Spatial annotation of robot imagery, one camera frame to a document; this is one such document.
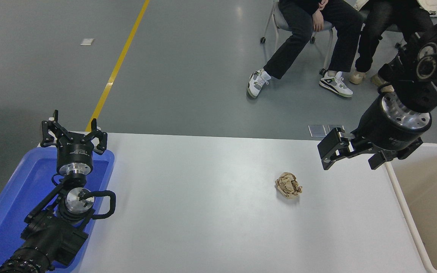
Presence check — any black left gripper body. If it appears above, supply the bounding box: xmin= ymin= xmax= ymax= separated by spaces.
xmin=56 ymin=136 xmax=94 ymax=169

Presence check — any person's hanging hand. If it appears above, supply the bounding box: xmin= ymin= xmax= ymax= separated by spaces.
xmin=312 ymin=9 xmax=325 ymax=33

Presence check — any tan paper ball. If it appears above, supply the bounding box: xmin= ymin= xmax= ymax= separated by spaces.
xmin=275 ymin=172 xmax=303 ymax=199

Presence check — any grey wheeled chair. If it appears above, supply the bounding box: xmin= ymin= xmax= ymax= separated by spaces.
xmin=260 ymin=0 xmax=335 ymax=75

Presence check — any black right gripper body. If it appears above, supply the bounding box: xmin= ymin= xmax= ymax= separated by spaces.
xmin=354 ymin=97 xmax=426 ymax=153

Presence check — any seated person with tan shoes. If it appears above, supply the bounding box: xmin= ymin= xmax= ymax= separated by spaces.
xmin=349 ymin=0 xmax=435 ymax=86

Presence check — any blue plastic tray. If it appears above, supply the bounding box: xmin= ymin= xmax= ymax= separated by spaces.
xmin=0 ymin=147 xmax=115 ymax=272

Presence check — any large pale bin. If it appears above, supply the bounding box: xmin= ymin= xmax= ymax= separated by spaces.
xmin=384 ymin=142 xmax=437 ymax=273

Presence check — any seated person with white shoes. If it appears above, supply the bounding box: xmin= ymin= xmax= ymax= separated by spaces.
xmin=247 ymin=0 xmax=363 ymax=99

